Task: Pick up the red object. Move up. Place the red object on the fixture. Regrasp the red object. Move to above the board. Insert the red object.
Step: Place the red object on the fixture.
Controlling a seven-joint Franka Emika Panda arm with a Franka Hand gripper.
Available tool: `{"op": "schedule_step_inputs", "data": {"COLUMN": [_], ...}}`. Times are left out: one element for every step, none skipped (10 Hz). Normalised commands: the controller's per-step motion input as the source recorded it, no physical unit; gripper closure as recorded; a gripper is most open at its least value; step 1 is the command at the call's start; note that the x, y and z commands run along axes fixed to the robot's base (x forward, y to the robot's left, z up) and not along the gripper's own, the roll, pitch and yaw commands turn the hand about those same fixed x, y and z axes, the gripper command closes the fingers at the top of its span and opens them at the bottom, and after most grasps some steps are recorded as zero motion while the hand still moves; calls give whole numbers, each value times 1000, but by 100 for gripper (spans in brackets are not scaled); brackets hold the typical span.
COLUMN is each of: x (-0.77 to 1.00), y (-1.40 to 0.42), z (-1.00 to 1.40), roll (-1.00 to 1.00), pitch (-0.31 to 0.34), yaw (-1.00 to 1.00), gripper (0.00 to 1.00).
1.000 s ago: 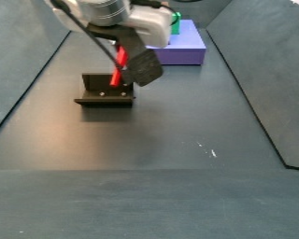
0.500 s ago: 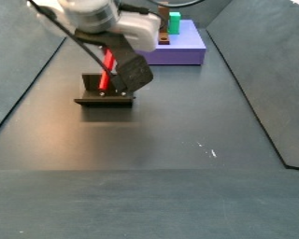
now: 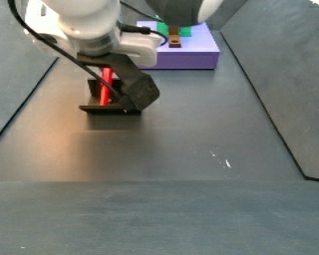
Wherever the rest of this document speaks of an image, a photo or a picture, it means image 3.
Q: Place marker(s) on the green block right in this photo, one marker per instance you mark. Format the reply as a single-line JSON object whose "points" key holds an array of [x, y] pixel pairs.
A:
{"points": [[185, 31]]}

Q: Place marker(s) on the green block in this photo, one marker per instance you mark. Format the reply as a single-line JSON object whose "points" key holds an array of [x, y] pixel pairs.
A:
{"points": [[163, 28], [185, 31]]}

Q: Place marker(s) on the brown upright block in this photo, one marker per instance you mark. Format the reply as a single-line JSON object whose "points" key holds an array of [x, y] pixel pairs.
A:
{"points": [[174, 39]]}

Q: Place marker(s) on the red peg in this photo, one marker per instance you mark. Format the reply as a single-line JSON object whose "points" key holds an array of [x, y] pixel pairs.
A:
{"points": [[107, 75]]}

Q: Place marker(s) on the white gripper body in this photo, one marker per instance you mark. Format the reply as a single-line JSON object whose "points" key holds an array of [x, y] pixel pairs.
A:
{"points": [[86, 27]]}

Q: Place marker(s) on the black angled holder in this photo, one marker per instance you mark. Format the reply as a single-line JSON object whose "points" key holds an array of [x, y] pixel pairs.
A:
{"points": [[112, 109]]}

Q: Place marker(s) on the green block left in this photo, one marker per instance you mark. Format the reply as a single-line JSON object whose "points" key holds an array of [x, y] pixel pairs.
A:
{"points": [[163, 28]]}

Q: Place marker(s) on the purple base board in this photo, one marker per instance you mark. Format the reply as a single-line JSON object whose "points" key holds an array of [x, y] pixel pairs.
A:
{"points": [[197, 54]]}

